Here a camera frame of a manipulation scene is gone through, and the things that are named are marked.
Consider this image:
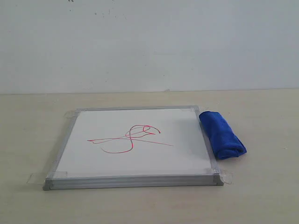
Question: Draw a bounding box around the clear tape back right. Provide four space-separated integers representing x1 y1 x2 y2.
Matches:
180 105 202 114

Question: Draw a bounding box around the clear tape front right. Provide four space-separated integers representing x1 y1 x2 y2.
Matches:
206 168 233 186

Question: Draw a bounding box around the white board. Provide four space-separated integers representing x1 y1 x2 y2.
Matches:
43 106 219 191

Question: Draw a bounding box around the clear tape back left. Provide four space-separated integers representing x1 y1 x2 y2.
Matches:
64 110 80 119

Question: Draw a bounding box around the clear tape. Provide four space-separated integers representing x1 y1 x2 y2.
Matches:
64 110 80 119
26 171 68 185
206 168 233 186
180 105 202 114

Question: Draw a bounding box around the clear tape front left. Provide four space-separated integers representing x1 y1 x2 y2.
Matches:
26 171 68 185

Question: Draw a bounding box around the blue microfibre cloth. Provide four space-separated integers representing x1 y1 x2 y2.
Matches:
199 111 247 160

